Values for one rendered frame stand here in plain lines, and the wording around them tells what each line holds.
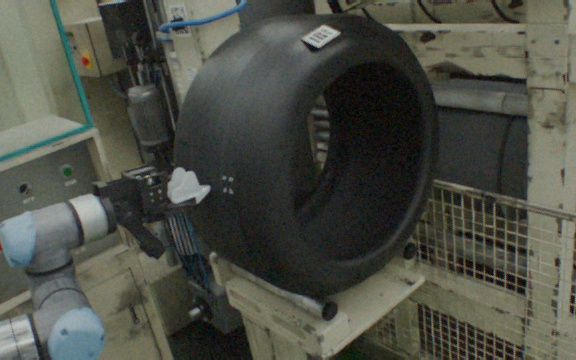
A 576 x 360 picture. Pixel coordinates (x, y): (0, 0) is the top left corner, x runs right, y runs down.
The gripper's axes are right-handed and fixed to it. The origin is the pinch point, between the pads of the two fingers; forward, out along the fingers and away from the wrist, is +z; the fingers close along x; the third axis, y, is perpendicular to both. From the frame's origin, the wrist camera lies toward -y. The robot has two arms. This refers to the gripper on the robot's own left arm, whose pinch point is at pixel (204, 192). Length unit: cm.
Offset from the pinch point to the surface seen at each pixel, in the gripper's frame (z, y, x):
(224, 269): 17.0, -31.6, 24.4
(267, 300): 18.4, -35.1, 9.1
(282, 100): 11.0, 16.2, -11.4
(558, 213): 66, -16, -38
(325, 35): 22.5, 26.0, -11.1
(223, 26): 26.6, 27.7, 27.0
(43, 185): -12, -9, 64
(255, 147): 5.4, 8.9, -10.0
